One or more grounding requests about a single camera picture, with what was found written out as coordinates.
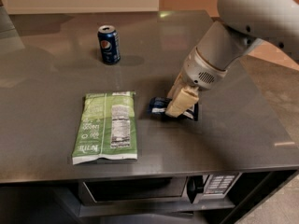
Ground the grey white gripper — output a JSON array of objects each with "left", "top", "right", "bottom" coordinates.
[{"left": 165, "top": 48, "right": 227, "bottom": 118}]

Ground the blue rxbar blueberry wrapper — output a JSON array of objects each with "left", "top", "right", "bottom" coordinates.
[{"left": 148, "top": 97, "right": 199, "bottom": 121}]

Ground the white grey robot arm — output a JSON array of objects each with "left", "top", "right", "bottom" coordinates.
[{"left": 165, "top": 0, "right": 299, "bottom": 118}]

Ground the green jalapeno chip bag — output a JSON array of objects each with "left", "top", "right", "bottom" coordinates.
[{"left": 72, "top": 91, "right": 137, "bottom": 165}]

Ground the blue pepsi soda can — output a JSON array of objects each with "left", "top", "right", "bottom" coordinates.
[{"left": 97, "top": 25, "right": 121, "bottom": 65}]

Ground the grey microwave oven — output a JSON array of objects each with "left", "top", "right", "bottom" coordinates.
[{"left": 78, "top": 173, "right": 241, "bottom": 205}]

